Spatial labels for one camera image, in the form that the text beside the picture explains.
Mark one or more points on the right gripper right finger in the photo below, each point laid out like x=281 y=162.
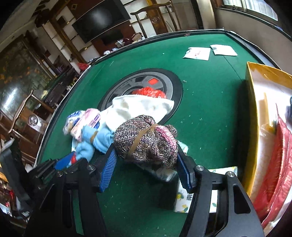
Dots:
x=220 y=206

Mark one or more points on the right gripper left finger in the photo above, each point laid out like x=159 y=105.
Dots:
x=69 y=206

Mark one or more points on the red snack bag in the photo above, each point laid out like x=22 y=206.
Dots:
x=277 y=180

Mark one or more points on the brown pink knitted hat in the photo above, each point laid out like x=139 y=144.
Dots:
x=141 y=139

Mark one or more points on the white cloth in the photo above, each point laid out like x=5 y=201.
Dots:
x=126 y=107

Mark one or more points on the light blue socks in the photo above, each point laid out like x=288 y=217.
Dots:
x=93 y=139

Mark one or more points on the blue white tissue pack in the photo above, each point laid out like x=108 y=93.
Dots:
x=71 y=121

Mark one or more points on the pink tissue pack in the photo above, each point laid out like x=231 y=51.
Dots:
x=91 y=118

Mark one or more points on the red plastic bag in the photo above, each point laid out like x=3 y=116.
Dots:
x=150 y=92

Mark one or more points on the white paper sheet left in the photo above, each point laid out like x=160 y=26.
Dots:
x=199 y=53

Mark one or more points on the white paper sheet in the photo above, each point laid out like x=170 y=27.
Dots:
x=199 y=53
x=225 y=50

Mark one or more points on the white paper sheet right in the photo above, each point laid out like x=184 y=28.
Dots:
x=225 y=50

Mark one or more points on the black wall television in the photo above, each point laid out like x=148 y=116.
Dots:
x=100 y=18

